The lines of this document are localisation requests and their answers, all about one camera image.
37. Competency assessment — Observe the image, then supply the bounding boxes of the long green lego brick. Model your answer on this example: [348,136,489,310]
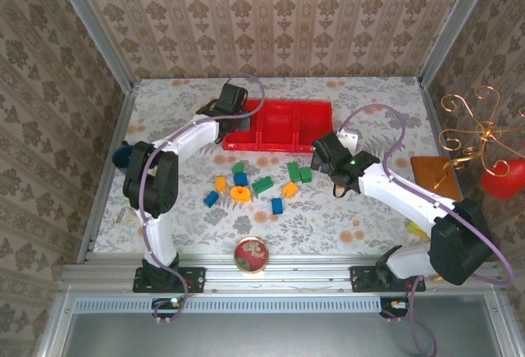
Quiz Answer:
[251,177,275,195]

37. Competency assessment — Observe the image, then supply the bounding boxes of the orange round lego piece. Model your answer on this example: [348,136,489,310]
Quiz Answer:
[230,185,252,204]

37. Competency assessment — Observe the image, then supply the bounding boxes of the red three-compartment bin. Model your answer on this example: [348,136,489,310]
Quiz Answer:
[222,99,334,155]

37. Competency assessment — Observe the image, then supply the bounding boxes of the brown wooden board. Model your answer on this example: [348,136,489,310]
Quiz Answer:
[410,155,463,202]

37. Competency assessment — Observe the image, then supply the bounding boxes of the yellow banana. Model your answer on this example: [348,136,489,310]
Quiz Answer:
[406,221,445,282]

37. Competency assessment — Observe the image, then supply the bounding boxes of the round red floral tin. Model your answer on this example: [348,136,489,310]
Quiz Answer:
[233,236,270,275]

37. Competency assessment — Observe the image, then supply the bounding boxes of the dark blue mug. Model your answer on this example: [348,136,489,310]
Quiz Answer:
[112,146,135,176]

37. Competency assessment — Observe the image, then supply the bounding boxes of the black connector board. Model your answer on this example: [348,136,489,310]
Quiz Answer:
[380,297,411,313]
[151,297,185,311]

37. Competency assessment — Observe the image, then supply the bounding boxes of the red heart ornament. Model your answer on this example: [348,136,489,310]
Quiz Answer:
[480,158,525,201]

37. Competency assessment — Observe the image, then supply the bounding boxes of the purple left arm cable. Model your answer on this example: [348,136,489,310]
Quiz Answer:
[139,74,266,325]

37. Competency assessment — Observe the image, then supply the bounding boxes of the aluminium rail under arm bases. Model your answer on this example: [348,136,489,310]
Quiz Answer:
[61,252,504,296]

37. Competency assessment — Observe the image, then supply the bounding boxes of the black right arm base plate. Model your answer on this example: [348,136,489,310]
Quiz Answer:
[349,265,427,294]

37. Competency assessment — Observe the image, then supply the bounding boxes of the gold wire ornament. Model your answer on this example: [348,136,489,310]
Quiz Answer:
[433,85,525,190]

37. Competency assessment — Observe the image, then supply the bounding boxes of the grey slotted cable tray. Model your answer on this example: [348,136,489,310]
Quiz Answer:
[73,295,385,314]

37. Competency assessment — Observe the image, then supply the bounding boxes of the aluminium frame post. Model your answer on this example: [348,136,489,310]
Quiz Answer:
[47,0,136,94]
[418,0,500,87]

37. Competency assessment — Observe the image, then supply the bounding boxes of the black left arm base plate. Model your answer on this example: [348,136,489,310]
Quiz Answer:
[131,265,206,294]

